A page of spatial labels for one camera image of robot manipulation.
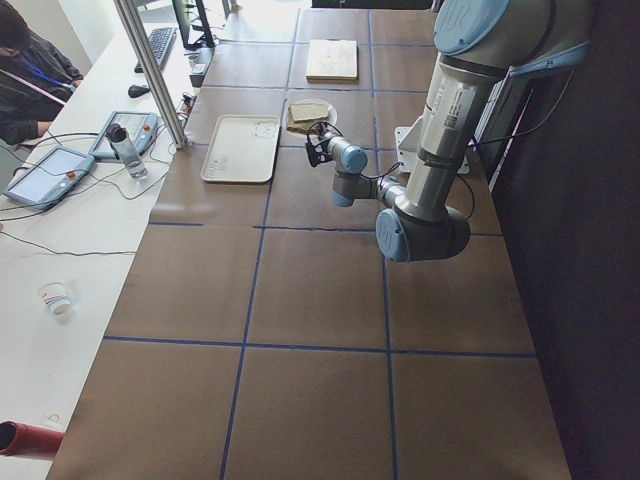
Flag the white round plate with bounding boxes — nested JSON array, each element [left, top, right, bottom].
[[286, 99, 337, 124]]

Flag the bread slice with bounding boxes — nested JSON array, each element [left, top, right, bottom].
[[289, 101, 330, 123], [286, 118, 326, 134]]

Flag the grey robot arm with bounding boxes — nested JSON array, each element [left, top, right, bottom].
[[306, 1, 594, 262]]

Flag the cream bear tray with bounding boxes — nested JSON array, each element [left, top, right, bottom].
[[200, 115, 280, 184]]

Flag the white pillar with base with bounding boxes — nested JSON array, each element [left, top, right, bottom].
[[394, 117, 470, 174]]

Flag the wooden cutting board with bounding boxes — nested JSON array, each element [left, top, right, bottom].
[[305, 39, 358, 81]]

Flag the far teach pendant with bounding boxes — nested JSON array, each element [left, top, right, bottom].
[[89, 111, 159, 163]]

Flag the teach pendant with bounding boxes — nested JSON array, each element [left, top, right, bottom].
[[3, 146, 95, 210], [89, 111, 159, 163]]

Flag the black power box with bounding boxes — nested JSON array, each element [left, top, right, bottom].
[[188, 48, 215, 88]]

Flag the clear water bottle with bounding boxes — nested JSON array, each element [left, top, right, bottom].
[[105, 123, 147, 179]]

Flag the black computer mouse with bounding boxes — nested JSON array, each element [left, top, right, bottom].
[[127, 85, 150, 99]]

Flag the black monitor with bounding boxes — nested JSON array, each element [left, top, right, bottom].
[[172, 0, 215, 51]]

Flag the black keyboard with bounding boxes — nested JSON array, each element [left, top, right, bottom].
[[148, 27, 177, 70]]

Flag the paper cup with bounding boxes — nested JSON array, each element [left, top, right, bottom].
[[37, 282, 73, 319]]

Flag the near teach pendant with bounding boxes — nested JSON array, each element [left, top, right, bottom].
[[3, 146, 95, 210]]

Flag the seated person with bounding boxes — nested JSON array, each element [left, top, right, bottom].
[[1, 1, 84, 145]]

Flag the red tube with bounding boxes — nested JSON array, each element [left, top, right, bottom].
[[1, 421, 64, 461]]

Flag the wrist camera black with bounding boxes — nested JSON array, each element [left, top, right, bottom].
[[305, 141, 328, 168]]

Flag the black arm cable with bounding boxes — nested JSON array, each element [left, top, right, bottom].
[[305, 119, 476, 221]]

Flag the aluminium frame post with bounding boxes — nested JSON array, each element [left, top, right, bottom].
[[114, 0, 188, 150]]

